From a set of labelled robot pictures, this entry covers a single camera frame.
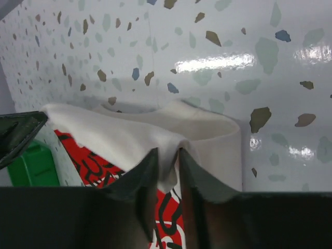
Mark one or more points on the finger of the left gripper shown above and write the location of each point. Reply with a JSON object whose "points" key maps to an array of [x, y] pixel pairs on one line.
{"points": [[17, 132]]}

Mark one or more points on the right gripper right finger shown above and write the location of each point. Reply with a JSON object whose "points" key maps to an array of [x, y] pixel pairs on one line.
{"points": [[218, 216]]}

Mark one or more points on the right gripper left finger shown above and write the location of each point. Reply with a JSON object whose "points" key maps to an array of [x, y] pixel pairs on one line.
{"points": [[120, 215]]}

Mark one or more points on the white t shirt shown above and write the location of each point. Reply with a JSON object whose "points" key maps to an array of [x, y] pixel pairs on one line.
{"points": [[103, 145]]}

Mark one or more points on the green plastic tray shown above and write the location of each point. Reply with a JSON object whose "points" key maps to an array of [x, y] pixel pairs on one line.
{"points": [[35, 167]]}

